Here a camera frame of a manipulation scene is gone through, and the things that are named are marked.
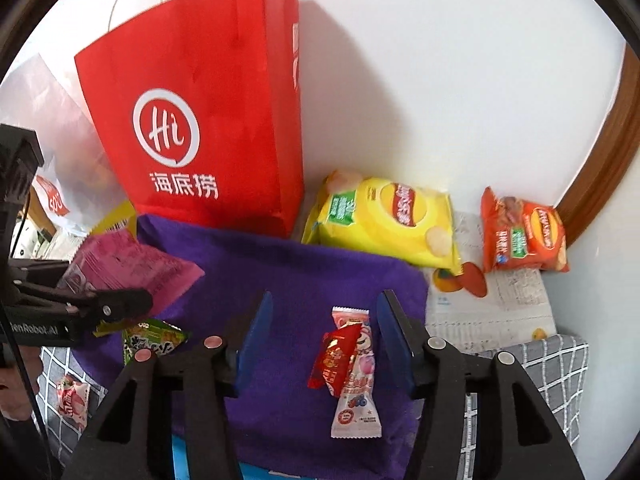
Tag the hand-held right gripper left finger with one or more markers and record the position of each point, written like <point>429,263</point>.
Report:
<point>252,345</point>

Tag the purple towel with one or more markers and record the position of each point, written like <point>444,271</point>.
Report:
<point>300,280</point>

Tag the small pink white candy packet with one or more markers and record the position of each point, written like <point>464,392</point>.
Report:
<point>72,402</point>

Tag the yellow chips bag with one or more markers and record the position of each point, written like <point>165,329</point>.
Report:
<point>380,215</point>

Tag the grey checkered cloth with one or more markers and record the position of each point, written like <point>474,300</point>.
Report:
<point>540,385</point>

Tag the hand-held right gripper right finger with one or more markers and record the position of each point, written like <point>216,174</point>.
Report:
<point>395,350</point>

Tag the red paper bag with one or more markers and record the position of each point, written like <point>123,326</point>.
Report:
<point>200,85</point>

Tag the person's left hand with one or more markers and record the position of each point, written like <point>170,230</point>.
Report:
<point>17,390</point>

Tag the orange chips bag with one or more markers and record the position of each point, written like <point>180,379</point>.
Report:
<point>525,235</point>

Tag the white plastic bag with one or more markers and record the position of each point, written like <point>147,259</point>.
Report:
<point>65,170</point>

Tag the green snack packet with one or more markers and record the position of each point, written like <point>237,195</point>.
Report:
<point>155,342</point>

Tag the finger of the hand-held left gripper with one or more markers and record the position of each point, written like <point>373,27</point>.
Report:
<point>120,305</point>

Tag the person's left forearm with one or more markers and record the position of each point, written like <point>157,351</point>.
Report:
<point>20,450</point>

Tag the newspaper sheet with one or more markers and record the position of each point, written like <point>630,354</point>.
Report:
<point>490,305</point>

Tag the red snack packet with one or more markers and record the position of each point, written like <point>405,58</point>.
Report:
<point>332,360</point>

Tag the long white pink candy packet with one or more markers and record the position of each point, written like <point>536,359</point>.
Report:
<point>357,400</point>

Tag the brown wooden door frame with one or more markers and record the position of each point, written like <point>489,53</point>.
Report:
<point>605,160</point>

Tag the blue tissue pack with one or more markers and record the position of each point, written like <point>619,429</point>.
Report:
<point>260,472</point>

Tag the pink and yellow snack packet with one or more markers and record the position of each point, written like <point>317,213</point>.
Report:
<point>135,270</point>

